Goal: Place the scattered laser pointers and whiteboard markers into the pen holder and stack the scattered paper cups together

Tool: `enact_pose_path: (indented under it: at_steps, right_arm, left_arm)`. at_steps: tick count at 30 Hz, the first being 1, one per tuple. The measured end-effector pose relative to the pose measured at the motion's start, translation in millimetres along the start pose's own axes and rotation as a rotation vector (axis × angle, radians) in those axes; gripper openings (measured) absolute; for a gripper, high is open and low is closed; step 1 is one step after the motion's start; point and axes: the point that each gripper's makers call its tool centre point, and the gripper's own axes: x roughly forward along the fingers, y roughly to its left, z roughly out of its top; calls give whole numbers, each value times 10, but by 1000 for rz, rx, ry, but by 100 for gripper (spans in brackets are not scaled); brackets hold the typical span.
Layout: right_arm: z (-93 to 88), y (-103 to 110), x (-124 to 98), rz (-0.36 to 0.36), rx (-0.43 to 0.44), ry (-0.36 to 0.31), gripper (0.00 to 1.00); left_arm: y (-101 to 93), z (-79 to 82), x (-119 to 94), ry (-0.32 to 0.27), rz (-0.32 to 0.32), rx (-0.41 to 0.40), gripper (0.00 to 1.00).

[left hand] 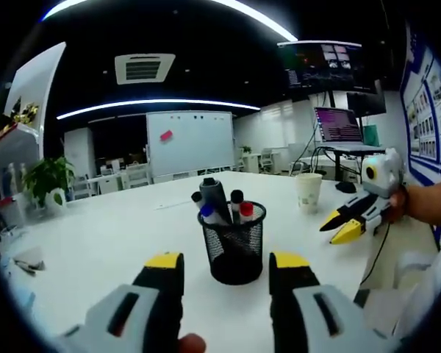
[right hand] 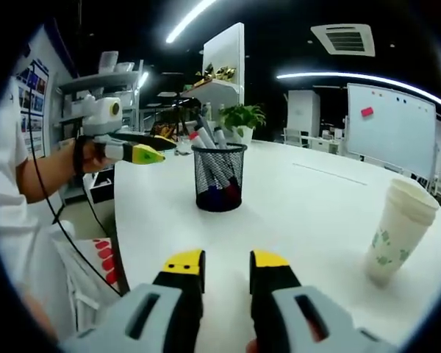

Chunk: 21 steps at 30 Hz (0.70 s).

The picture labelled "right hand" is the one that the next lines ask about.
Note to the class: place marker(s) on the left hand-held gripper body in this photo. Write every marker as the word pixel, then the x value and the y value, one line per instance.
pixel 99 115

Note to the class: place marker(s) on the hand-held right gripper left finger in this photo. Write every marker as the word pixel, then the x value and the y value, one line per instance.
pixel 136 320

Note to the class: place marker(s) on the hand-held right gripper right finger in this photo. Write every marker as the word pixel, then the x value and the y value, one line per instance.
pixel 305 323

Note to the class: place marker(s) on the red whiteboard marker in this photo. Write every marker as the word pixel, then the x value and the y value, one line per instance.
pixel 198 141

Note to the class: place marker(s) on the black mesh pen holder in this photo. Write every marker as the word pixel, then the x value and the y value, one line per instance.
pixel 218 180

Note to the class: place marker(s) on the white printed paper cup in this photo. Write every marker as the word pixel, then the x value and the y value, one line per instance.
pixel 389 253
pixel 408 215
pixel 415 195

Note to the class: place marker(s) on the whiteboard on stand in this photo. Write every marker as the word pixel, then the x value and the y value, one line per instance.
pixel 389 125

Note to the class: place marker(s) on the pink whiteboard eraser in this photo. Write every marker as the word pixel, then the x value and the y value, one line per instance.
pixel 366 112

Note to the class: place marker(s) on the person's left hand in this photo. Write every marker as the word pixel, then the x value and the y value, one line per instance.
pixel 90 158

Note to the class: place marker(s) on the person's right hand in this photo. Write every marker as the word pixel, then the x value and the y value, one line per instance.
pixel 250 346

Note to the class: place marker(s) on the metal storage shelf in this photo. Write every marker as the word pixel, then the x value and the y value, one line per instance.
pixel 103 95

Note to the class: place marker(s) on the white open box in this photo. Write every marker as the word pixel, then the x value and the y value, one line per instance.
pixel 101 184

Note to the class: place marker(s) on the short ceiling light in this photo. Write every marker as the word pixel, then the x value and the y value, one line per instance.
pixel 144 79

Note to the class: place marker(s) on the potted green plant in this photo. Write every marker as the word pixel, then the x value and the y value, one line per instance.
pixel 242 117

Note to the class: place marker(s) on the white display partition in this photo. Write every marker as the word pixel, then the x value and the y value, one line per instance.
pixel 222 66

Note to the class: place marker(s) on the long ceiling light strip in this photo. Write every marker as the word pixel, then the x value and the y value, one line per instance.
pixel 187 22

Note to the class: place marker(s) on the white office chair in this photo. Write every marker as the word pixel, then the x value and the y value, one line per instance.
pixel 292 136

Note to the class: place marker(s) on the white cabinet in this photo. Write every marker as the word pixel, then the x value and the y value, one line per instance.
pixel 303 110

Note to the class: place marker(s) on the curved ceiling light strip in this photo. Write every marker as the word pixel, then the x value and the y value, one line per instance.
pixel 353 76

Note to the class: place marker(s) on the ceiling air conditioner vent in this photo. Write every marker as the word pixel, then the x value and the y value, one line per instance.
pixel 343 38

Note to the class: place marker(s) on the camera tripod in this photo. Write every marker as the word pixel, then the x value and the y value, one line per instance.
pixel 180 117

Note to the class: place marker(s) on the blue framed wall poster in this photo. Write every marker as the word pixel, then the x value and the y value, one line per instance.
pixel 31 106

